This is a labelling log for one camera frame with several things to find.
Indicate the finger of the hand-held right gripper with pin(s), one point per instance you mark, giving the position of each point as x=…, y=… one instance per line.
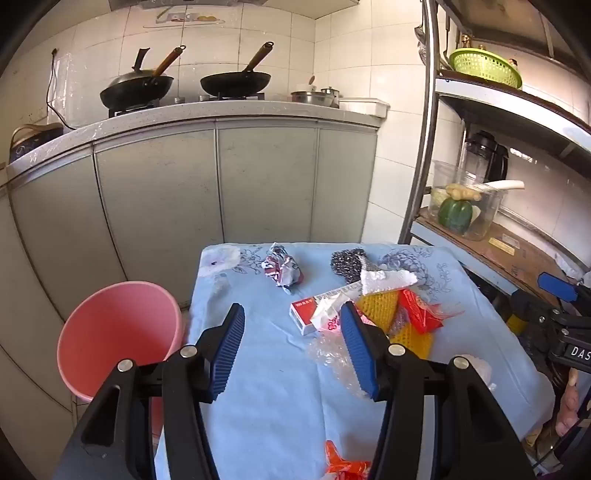
x=531, y=307
x=558, y=284

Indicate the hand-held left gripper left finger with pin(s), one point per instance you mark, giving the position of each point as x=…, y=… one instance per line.
x=228, y=355

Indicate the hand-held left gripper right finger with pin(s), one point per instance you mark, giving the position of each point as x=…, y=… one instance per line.
x=358, y=350

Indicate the yellow foam net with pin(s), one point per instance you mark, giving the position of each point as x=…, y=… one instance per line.
x=376, y=307
x=413, y=344

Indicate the steel wool scrubber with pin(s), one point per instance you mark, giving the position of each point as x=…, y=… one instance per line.
x=348, y=263

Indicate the pink plastic bucket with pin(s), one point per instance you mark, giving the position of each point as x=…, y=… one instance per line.
x=115, y=327

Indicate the person's right hand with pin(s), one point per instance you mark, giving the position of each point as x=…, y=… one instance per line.
x=567, y=410

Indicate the yellow object under shelf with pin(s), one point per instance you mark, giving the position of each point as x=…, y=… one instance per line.
x=517, y=325

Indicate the clear plastic wrap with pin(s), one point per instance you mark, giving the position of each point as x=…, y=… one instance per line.
x=332, y=357

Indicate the white pink printed packet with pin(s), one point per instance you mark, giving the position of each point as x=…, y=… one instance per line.
x=330, y=314

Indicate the white and red medicine box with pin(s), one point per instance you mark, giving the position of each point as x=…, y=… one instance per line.
x=302, y=316

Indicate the red plastic wrapper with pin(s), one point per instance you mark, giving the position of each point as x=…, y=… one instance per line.
x=420, y=314

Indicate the light blue floral tablecloth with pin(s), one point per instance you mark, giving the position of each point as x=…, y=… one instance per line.
x=277, y=415

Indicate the white foam net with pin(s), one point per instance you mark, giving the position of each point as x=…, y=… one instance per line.
x=388, y=279

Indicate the clear plastic container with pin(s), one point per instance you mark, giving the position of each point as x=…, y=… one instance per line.
x=485, y=217

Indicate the crumpled printed wrapper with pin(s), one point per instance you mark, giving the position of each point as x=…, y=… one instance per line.
x=281, y=267

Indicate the orange plastic wrapper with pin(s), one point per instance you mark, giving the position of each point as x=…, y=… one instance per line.
x=341, y=461

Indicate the white ladle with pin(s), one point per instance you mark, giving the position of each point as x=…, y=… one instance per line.
x=503, y=185

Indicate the green bell pepper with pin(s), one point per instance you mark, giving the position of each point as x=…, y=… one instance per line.
x=455, y=214

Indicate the ginger root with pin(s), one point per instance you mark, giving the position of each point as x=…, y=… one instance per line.
x=461, y=191

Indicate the black blender jug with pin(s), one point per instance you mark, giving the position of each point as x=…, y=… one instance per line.
x=482, y=152

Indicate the grey kitchen counter cabinet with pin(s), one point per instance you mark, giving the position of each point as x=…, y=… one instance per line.
x=184, y=184

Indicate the metal shelf rack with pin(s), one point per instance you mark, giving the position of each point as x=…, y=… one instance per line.
x=427, y=138

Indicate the green plastic basket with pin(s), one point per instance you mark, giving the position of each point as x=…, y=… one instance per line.
x=485, y=67

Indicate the stainless steel pot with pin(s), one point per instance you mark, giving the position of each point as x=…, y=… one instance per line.
x=307, y=98

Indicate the small lidded steel pot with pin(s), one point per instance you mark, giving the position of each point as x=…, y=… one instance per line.
x=331, y=92

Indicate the gas stove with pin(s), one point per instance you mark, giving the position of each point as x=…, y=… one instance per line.
x=134, y=109

